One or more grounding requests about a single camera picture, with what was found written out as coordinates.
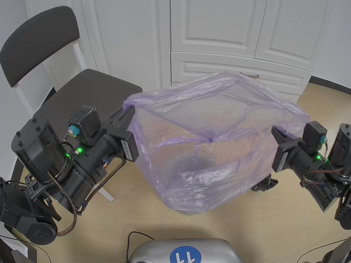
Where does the dark grey white-framed chair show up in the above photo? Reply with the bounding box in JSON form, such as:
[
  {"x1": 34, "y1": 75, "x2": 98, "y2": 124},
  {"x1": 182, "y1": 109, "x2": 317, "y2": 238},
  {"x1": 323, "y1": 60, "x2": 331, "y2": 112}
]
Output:
[{"x1": 0, "y1": 6, "x2": 143, "y2": 203}]

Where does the black braided cable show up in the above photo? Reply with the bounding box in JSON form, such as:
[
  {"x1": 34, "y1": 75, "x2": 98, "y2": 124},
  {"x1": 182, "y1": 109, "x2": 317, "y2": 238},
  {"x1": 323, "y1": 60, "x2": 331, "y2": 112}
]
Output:
[{"x1": 56, "y1": 158, "x2": 127, "y2": 237}]

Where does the white wardrobe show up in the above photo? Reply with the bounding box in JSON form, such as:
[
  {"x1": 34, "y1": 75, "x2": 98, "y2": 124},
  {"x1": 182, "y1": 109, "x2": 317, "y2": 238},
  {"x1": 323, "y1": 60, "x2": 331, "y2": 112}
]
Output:
[{"x1": 23, "y1": 0, "x2": 334, "y2": 103}]

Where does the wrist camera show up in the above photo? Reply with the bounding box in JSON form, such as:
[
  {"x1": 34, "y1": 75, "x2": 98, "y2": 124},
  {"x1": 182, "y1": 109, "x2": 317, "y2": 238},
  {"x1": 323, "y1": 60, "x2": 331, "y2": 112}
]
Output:
[
  {"x1": 67, "y1": 106, "x2": 103, "y2": 146},
  {"x1": 303, "y1": 121, "x2": 328, "y2": 155}
]

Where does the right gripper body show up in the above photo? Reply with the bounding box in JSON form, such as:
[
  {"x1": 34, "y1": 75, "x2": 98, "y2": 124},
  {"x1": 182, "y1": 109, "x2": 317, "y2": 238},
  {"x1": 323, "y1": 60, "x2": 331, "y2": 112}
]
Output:
[{"x1": 271, "y1": 138, "x2": 330, "y2": 175}]

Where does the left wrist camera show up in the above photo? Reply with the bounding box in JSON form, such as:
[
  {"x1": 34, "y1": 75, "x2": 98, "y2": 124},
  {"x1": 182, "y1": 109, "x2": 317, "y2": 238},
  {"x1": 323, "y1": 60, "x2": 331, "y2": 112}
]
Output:
[{"x1": 67, "y1": 106, "x2": 103, "y2": 146}]

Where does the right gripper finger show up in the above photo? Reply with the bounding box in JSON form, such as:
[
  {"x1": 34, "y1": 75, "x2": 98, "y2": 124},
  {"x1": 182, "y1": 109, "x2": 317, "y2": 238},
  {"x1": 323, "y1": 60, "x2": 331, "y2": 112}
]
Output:
[{"x1": 271, "y1": 126, "x2": 292, "y2": 147}]

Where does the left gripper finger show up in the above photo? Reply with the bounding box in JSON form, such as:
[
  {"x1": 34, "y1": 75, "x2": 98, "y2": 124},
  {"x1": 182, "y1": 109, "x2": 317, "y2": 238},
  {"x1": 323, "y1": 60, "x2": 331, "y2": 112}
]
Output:
[
  {"x1": 108, "y1": 109, "x2": 125, "y2": 126},
  {"x1": 116, "y1": 106, "x2": 137, "y2": 135}
]

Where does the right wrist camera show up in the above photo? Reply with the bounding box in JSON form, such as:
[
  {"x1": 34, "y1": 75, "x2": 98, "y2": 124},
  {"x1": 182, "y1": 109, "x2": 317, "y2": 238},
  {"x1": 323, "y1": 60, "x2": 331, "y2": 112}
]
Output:
[{"x1": 303, "y1": 121, "x2": 328, "y2": 155}]

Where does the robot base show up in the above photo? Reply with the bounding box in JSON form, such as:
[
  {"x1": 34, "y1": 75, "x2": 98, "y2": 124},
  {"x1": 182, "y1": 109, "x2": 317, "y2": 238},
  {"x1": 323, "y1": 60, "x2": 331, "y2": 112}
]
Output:
[{"x1": 133, "y1": 238, "x2": 243, "y2": 263}]

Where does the crumpled black plastic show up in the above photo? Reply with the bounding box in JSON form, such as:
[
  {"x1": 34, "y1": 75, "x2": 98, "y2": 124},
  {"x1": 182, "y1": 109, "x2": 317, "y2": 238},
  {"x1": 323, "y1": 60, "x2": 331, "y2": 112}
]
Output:
[{"x1": 251, "y1": 174, "x2": 279, "y2": 193}]

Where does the purple plastic bag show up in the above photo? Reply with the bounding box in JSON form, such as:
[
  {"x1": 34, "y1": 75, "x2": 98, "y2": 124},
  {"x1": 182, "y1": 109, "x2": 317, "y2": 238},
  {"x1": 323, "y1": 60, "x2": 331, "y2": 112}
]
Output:
[{"x1": 122, "y1": 71, "x2": 311, "y2": 212}]

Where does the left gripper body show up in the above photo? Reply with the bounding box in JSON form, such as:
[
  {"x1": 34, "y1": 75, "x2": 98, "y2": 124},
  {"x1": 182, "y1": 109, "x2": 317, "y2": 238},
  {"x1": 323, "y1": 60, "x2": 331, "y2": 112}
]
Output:
[{"x1": 73, "y1": 119, "x2": 139, "y2": 185}]

